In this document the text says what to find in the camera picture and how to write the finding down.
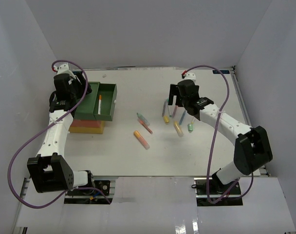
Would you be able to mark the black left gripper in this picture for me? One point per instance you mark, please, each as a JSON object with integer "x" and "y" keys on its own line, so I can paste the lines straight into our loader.
{"x": 83, "y": 87}

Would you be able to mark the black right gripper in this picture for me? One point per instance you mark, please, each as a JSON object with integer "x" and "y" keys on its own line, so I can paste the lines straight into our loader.
{"x": 174, "y": 91}

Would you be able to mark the green cap white marker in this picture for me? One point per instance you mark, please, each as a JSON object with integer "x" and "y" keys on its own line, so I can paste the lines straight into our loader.
{"x": 168, "y": 108}

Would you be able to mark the green drawer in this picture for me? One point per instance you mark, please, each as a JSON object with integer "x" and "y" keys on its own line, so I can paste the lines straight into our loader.
{"x": 108, "y": 94}

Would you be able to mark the red drawer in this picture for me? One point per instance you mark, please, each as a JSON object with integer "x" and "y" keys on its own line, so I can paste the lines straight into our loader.
{"x": 87, "y": 123}

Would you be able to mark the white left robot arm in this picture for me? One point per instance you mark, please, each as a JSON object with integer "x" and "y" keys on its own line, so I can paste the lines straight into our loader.
{"x": 49, "y": 170}

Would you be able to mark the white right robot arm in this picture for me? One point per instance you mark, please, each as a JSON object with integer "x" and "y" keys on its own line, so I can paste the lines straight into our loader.
{"x": 251, "y": 144}

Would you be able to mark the yellow highlighter cap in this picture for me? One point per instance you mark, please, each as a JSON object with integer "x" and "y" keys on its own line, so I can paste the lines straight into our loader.
{"x": 166, "y": 120}

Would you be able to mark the blue clear pen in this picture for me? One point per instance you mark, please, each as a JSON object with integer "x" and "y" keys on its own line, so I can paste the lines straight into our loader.
{"x": 182, "y": 117}

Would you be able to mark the green highlighter cap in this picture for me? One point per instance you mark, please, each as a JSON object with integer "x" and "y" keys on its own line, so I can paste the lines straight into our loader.
{"x": 190, "y": 127}

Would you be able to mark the yellow drawer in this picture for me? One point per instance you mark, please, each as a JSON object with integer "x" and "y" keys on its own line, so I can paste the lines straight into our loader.
{"x": 83, "y": 130}

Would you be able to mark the blue table label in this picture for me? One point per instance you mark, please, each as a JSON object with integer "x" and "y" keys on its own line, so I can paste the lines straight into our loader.
{"x": 221, "y": 71}

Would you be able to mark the orange cap highlighter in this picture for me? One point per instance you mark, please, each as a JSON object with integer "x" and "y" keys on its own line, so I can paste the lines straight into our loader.
{"x": 141, "y": 140}

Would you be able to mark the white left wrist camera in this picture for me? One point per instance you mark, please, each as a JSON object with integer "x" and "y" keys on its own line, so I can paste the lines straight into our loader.
{"x": 64, "y": 69}

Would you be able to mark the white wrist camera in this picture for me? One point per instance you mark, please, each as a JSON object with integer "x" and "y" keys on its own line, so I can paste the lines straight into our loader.
{"x": 64, "y": 69}
{"x": 189, "y": 75}

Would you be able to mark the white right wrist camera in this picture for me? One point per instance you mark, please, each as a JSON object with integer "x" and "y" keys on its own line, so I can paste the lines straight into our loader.
{"x": 189, "y": 75}

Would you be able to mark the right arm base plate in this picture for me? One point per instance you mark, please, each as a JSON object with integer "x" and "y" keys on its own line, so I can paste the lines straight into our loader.
{"x": 230, "y": 199}

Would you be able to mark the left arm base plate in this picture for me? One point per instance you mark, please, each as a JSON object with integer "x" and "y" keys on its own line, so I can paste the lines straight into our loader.
{"x": 102, "y": 194}

